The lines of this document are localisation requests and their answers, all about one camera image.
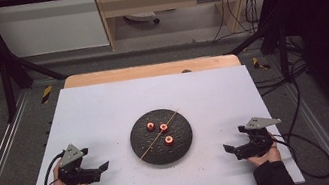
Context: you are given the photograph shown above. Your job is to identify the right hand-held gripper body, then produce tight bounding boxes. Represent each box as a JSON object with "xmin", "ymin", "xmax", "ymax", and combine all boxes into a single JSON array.
[{"xmin": 229, "ymin": 113, "xmax": 288, "ymax": 162}]

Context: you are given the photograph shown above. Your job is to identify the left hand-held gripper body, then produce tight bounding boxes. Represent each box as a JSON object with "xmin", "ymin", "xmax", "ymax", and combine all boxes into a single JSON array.
[{"xmin": 53, "ymin": 139, "xmax": 104, "ymax": 185}]

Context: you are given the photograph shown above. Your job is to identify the round black plate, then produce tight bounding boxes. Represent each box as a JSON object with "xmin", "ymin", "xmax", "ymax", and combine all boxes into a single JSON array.
[{"xmin": 126, "ymin": 104, "xmax": 198, "ymax": 170}]

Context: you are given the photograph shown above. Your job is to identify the thin bamboo skewer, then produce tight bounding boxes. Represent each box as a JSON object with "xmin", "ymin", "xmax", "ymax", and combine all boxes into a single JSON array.
[{"xmin": 128, "ymin": 108, "xmax": 187, "ymax": 165}]

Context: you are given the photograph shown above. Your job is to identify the red ring candy piece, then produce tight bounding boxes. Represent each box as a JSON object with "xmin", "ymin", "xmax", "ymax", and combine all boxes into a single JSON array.
[
  {"xmin": 163, "ymin": 135, "xmax": 175, "ymax": 147},
  {"xmin": 158, "ymin": 121, "xmax": 170, "ymax": 134},
  {"xmin": 144, "ymin": 121, "xmax": 157, "ymax": 133}
]

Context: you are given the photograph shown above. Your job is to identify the person's right hand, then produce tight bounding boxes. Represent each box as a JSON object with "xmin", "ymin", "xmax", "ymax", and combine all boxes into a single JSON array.
[{"xmin": 243, "ymin": 134, "xmax": 283, "ymax": 170}]

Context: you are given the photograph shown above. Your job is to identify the person's left hand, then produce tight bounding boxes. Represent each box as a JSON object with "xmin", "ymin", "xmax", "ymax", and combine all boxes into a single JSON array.
[{"xmin": 49, "ymin": 155, "xmax": 88, "ymax": 185}]

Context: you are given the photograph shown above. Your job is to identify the white table board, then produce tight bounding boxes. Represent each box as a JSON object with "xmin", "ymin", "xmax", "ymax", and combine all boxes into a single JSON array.
[{"xmin": 5, "ymin": 51, "xmax": 306, "ymax": 185}]

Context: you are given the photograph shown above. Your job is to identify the yellow black tape mark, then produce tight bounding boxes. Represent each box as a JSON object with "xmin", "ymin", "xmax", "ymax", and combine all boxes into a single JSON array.
[
  {"xmin": 251, "ymin": 54, "xmax": 272, "ymax": 72},
  {"xmin": 38, "ymin": 84, "xmax": 56, "ymax": 105}
]

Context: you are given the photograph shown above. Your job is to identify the wooden table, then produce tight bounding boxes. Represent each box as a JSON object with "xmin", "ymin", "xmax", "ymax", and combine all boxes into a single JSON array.
[{"xmin": 62, "ymin": 47, "xmax": 242, "ymax": 96}]

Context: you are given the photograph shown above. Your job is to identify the white cabinet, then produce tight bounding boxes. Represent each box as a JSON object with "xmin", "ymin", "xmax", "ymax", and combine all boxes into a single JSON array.
[{"xmin": 0, "ymin": 0, "xmax": 111, "ymax": 64}]

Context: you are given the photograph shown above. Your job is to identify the grey chair leg with caster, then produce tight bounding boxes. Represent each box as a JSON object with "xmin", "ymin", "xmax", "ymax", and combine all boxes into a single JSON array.
[{"xmin": 122, "ymin": 8, "xmax": 161, "ymax": 30}]

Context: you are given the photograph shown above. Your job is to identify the left hand-held gripper cable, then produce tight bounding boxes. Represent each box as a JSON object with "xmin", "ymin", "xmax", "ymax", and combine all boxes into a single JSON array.
[{"xmin": 36, "ymin": 151, "xmax": 71, "ymax": 185}]

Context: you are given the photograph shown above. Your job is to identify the hand-held gripper cable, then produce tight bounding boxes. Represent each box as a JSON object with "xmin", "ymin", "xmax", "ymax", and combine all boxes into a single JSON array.
[
  {"xmin": 270, "ymin": 125, "xmax": 329, "ymax": 185},
  {"xmin": 36, "ymin": 151, "xmax": 71, "ymax": 185}
]

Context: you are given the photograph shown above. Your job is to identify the right hand-held gripper cable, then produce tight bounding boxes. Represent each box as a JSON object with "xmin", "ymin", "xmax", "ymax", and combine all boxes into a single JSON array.
[{"xmin": 270, "ymin": 125, "xmax": 329, "ymax": 185}]

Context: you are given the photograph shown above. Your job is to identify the black floor cables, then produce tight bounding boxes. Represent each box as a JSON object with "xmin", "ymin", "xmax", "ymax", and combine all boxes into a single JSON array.
[{"xmin": 247, "ymin": 33, "xmax": 314, "ymax": 98}]

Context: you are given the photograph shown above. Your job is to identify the black cable bundle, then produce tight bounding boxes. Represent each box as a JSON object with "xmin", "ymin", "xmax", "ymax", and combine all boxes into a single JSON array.
[{"xmin": 241, "ymin": 0, "xmax": 262, "ymax": 34}]

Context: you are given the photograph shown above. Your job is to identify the black hanging cable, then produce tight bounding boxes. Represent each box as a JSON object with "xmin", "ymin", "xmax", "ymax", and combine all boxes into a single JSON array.
[{"xmin": 205, "ymin": 0, "xmax": 233, "ymax": 44}]

